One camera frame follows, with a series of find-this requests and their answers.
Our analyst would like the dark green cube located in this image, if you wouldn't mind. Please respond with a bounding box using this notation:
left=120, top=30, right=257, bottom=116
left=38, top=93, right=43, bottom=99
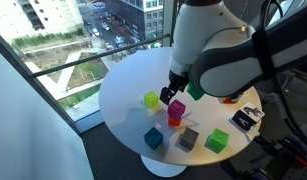
left=186, top=78, right=206, bottom=102

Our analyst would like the colourful orange purple soft cube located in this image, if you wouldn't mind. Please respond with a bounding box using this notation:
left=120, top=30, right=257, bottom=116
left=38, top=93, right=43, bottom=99
left=221, top=94, right=243, bottom=105

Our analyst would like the small white paper tag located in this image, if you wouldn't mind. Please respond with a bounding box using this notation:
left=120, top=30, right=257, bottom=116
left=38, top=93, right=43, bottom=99
left=248, top=127, right=261, bottom=137

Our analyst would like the orange block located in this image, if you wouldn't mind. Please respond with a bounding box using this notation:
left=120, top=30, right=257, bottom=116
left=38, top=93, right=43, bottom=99
left=167, top=115, right=182, bottom=127

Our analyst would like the white round table base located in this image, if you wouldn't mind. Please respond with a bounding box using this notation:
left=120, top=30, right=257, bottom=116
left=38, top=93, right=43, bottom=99
left=140, top=154, right=188, bottom=178

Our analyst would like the glass office building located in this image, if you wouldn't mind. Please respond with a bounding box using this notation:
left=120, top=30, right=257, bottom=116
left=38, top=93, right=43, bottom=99
left=104, top=0, right=165, bottom=42

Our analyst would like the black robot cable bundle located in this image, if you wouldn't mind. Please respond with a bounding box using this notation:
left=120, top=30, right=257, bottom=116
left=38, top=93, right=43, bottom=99
left=252, top=0, right=307, bottom=148

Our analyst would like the black white zebra soft cube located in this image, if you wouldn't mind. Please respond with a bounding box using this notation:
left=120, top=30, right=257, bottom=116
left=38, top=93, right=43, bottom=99
left=231, top=101, right=266, bottom=132

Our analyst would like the grey block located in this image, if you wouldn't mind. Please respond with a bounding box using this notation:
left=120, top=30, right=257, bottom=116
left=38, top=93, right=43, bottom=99
left=179, top=127, right=200, bottom=151

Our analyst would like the pink block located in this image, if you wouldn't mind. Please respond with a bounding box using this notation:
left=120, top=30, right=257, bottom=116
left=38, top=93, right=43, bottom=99
left=167, top=99, right=187, bottom=120

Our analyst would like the dark window railing bar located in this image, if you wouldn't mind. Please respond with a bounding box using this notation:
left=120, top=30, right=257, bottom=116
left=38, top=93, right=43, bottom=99
left=29, top=33, right=171, bottom=79

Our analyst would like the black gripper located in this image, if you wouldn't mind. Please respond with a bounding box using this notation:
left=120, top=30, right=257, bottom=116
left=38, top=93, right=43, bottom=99
left=159, top=70, right=190, bottom=106

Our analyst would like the yellow translucent block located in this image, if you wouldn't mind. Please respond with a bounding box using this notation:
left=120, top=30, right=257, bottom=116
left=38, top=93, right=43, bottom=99
left=143, top=91, right=160, bottom=109

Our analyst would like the dark window frame post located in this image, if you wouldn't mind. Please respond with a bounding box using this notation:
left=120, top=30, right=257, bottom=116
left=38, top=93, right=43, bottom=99
left=162, top=0, right=179, bottom=48

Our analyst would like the white apartment building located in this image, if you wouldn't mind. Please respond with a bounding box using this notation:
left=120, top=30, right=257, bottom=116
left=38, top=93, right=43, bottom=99
left=0, top=0, right=85, bottom=43

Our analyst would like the blue block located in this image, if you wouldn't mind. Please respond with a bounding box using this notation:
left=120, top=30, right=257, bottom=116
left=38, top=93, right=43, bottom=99
left=143, top=127, right=164, bottom=150

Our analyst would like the black equipment with orange clamp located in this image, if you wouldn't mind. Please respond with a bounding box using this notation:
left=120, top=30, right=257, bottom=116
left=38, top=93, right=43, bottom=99
left=221, top=132, right=307, bottom=180

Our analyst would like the green block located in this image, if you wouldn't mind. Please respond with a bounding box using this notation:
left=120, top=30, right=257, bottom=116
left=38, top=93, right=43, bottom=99
left=204, top=128, right=230, bottom=154

